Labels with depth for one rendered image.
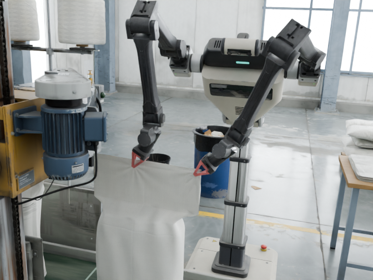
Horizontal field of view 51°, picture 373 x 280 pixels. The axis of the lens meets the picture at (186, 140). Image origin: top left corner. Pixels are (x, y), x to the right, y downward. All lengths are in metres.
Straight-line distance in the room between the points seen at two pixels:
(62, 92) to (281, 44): 0.71
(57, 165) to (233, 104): 0.95
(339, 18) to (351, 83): 1.52
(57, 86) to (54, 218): 1.25
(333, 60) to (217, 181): 5.70
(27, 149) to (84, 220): 0.93
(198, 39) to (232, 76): 7.92
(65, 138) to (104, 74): 9.08
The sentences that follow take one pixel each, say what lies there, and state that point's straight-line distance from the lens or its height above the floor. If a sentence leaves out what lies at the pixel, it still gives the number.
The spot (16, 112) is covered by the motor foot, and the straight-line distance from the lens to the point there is 1.39.
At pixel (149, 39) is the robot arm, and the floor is 1.56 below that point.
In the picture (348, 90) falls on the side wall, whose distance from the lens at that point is 9.62.
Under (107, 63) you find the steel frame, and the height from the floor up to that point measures 0.76.
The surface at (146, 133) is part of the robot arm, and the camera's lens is 1.53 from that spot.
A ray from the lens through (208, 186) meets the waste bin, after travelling 3.92.
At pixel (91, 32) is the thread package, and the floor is 1.57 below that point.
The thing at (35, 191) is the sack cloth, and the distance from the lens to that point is 1.95.
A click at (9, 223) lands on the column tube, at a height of 0.90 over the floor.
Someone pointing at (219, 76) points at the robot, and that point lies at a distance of 1.85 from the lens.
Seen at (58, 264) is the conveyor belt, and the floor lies 0.38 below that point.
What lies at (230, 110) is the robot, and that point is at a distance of 1.99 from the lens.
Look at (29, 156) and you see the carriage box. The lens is 1.48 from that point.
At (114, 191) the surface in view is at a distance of 1.80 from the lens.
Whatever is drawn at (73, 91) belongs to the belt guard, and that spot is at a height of 1.39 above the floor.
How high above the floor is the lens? 1.58
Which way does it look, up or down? 15 degrees down
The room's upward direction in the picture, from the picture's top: 3 degrees clockwise
